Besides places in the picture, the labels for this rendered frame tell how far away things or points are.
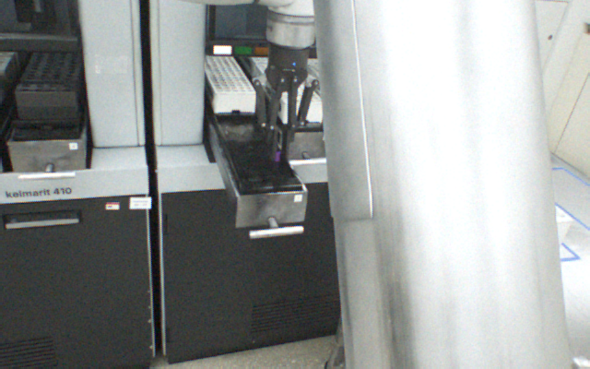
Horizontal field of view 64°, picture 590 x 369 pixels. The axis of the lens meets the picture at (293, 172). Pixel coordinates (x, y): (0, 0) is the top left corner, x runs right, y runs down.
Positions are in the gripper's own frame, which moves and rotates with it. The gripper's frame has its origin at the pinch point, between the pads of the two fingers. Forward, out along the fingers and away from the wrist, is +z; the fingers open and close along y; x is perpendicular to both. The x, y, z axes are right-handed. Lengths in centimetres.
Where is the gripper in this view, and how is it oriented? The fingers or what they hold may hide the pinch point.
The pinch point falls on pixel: (278, 142)
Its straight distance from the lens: 96.9
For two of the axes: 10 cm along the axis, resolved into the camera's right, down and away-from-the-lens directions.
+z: -1.1, 8.6, 4.9
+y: -9.5, 0.6, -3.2
